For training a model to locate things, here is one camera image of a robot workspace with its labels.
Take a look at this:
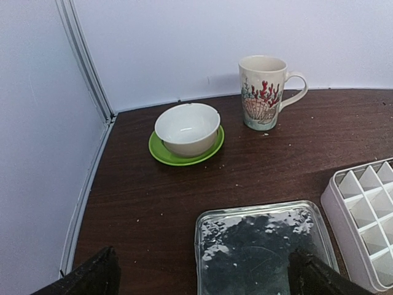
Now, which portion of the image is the left aluminium frame post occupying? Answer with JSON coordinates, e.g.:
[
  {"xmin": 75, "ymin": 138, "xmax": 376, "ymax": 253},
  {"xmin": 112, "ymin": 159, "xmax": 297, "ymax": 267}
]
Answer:
[{"xmin": 55, "ymin": 0, "xmax": 115, "ymax": 125}]

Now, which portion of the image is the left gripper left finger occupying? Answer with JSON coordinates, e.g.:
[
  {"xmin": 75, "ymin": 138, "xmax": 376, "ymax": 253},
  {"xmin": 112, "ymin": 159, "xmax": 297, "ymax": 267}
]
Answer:
[{"xmin": 35, "ymin": 246, "xmax": 121, "ymax": 294}]

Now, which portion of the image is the white bowl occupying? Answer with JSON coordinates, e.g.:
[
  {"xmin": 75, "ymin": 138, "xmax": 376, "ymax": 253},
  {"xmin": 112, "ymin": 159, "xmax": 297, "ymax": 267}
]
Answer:
[{"xmin": 154, "ymin": 103, "xmax": 221, "ymax": 158}]

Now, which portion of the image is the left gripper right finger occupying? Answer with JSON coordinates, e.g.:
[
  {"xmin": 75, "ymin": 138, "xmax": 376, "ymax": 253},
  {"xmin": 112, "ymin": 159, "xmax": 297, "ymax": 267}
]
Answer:
[{"xmin": 288, "ymin": 249, "xmax": 371, "ymax": 295}]

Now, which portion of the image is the metal tin lid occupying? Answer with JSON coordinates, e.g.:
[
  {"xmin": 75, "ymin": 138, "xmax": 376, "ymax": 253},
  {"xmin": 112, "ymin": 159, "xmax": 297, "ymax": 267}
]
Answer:
[{"xmin": 194, "ymin": 200, "xmax": 339, "ymax": 294}]

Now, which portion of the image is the coral pattern mug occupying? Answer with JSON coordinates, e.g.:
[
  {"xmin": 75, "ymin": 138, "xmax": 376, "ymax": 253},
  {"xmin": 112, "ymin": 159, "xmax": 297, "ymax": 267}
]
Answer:
[{"xmin": 238, "ymin": 55, "xmax": 308, "ymax": 132}]

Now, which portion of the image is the white compartment tin box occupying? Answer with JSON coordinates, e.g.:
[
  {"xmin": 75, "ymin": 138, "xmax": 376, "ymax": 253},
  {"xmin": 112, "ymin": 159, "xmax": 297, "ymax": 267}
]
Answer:
[{"xmin": 321, "ymin": 158, "xmax": 392, "ymax": 293}]

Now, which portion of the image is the green saucer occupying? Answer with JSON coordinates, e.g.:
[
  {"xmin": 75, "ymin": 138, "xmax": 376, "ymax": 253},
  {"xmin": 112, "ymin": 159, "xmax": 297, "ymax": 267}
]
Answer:
[{"xmin": 148, "ymin": 125, "xmax": 225, "ymax": 167}]

